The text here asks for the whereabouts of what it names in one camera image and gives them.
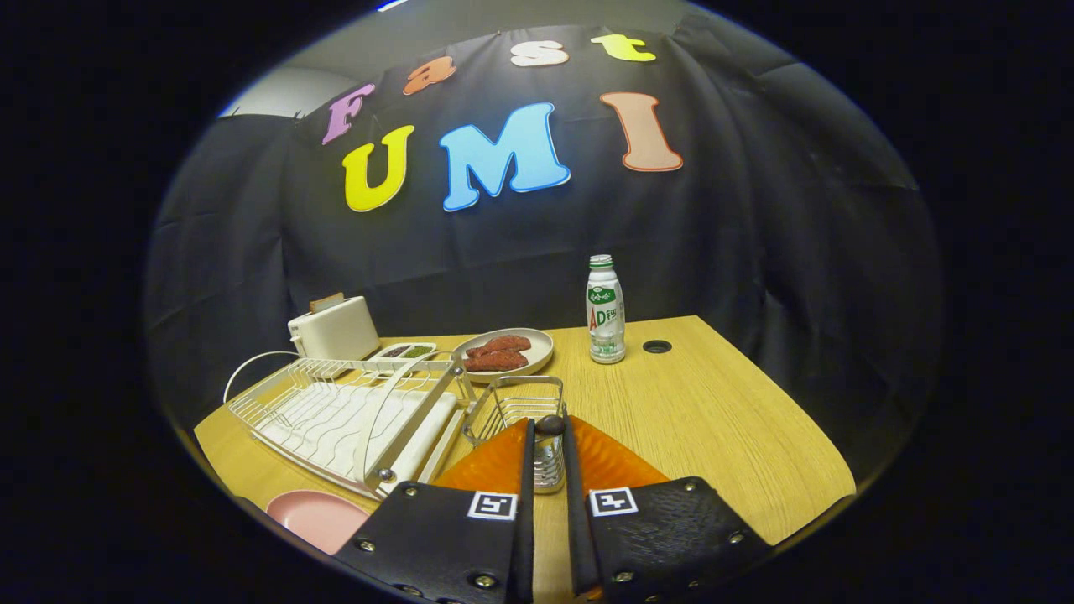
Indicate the white drink bottle green cap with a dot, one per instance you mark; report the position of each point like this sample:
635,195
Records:
605,319

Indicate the beige plate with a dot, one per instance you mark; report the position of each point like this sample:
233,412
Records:
541,344

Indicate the toast slice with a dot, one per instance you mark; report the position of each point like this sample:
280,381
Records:
325,301

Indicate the pink plate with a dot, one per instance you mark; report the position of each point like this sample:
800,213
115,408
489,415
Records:
315,516

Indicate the reddish meat piece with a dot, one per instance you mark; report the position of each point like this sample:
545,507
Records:
503,345
495,361

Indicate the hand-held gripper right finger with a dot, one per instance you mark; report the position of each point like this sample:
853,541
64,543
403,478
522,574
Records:
572,520

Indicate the white toaster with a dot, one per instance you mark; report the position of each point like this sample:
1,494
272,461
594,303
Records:
336,331

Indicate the white divided tray with beans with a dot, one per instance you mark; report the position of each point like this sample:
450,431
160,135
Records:
403,352

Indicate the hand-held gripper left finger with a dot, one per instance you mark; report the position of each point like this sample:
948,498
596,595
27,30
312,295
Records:
526,520

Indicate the white drip tray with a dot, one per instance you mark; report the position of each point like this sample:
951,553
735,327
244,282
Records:
336,428

